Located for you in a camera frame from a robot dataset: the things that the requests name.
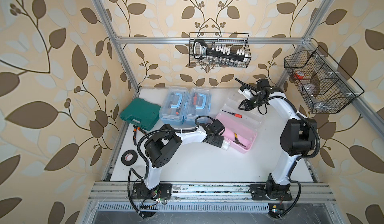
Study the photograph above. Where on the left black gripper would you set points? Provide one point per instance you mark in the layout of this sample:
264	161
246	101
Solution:
217	142

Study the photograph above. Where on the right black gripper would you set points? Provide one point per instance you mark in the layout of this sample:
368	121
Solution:
245	104

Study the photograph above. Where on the pink toolbox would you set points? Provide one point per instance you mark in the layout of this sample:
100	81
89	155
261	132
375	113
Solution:
245	127

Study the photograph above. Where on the blue toolbox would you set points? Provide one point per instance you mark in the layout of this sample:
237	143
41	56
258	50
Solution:
176	99
203	106

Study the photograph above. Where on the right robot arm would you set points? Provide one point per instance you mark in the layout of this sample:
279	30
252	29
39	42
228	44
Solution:
299	139

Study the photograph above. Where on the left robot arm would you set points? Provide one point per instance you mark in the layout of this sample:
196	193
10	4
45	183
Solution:
157	148

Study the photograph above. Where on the red small screwdriver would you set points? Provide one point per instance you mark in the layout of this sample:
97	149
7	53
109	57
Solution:
233	114

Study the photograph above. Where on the orange screwdriver far box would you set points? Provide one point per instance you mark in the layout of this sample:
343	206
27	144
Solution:
195	99

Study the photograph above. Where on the red tape roll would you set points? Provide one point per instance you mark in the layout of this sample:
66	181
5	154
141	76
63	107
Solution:
299	75

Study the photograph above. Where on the black socket set holder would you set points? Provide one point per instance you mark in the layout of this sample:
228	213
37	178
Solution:
202	50

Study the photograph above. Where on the green tool case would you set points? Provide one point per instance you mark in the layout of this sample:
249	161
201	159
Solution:
141	113

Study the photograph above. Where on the black tape roll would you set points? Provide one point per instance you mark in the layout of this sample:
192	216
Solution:
129	157

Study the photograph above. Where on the yellow handled pliers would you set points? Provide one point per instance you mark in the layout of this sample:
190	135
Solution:
237	140

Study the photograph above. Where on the back wire basket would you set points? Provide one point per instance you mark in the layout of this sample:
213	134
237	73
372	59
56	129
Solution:
233	40

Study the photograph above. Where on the wire basket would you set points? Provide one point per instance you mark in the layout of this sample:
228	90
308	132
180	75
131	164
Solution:
327	87
233	40

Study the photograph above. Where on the right wire basket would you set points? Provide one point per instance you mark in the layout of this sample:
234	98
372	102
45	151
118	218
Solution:
327	87

